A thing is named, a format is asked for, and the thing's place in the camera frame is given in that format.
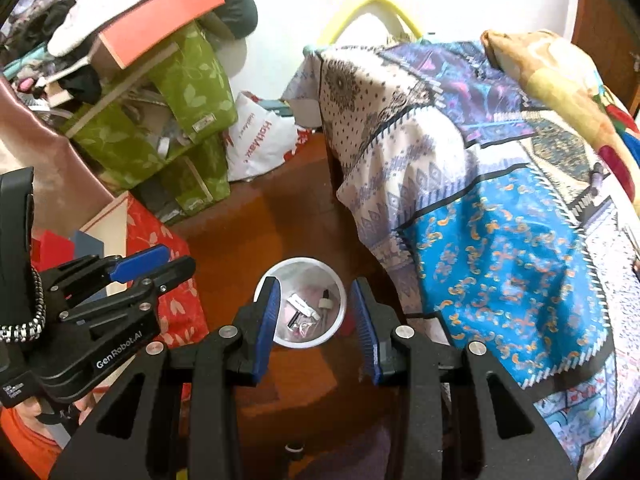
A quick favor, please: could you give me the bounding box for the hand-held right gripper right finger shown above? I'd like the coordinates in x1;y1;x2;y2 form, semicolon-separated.
349;276;581;480

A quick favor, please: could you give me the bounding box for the colourful patterned quilt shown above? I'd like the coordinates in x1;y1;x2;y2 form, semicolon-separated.
480;28;640;202

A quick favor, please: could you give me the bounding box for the white plastic shopping bag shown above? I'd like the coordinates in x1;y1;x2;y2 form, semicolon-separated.
224;90;314;182

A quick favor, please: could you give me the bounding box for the white cloth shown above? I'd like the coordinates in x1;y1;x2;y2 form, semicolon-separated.
47;0;189;59

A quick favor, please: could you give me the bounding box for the dark grey cushion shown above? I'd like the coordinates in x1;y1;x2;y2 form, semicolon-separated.
199;0;260;41

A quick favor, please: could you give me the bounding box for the white cardboard board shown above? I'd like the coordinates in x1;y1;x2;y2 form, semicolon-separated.
77;190;132;262

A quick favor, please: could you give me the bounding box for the person's left hand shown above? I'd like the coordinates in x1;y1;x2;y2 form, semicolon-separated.
17;392;99;430

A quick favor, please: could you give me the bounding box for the blue patchwork bedsheet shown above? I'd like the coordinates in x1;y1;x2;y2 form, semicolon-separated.
282;40;640;477

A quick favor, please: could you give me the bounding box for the brown wooden door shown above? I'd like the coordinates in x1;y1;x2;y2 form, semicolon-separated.
570;0;640;117

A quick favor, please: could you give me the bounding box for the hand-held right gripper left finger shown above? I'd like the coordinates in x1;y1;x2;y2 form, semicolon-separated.
47;275;283;480

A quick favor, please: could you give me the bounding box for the black white braided cord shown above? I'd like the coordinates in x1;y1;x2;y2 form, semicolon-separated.
0;264;49;345

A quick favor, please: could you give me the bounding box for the red floral bag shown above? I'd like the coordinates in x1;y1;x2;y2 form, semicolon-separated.
124;194;210;351

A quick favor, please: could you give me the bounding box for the small black white packet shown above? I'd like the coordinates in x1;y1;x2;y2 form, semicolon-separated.
286;295;321;331

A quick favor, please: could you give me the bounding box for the person's left forearm orange sleeve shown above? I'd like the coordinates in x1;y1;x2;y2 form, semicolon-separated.
0;407;67;480

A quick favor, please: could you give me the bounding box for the black white dropper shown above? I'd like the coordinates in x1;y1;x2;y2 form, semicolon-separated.
317;287;334;327

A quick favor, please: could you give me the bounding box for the small red box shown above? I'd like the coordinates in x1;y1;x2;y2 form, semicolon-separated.
32;229;77;272

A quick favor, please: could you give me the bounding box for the green leaf fabric box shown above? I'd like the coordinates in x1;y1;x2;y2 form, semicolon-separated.
144;22;239;147
64;77;232;196
132;152;232;226

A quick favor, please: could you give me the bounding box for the orange cardboard box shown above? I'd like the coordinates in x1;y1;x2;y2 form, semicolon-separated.
97;0;226;70

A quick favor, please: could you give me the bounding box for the yellow foam tube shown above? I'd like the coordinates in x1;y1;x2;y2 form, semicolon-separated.
318;0;424;47

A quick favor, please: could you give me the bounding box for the white plastic bin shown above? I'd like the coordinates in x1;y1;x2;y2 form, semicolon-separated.
253;258;348;350

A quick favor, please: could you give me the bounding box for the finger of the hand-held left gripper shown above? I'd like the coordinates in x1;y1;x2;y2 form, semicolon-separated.
42;244;171;292
58;255;197;324

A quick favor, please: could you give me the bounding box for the pink satin cloth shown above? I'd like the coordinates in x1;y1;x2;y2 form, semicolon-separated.
0;77;117;242

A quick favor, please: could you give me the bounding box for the pile of mixed clothes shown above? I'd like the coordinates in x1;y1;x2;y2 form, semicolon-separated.
0;0;103;113

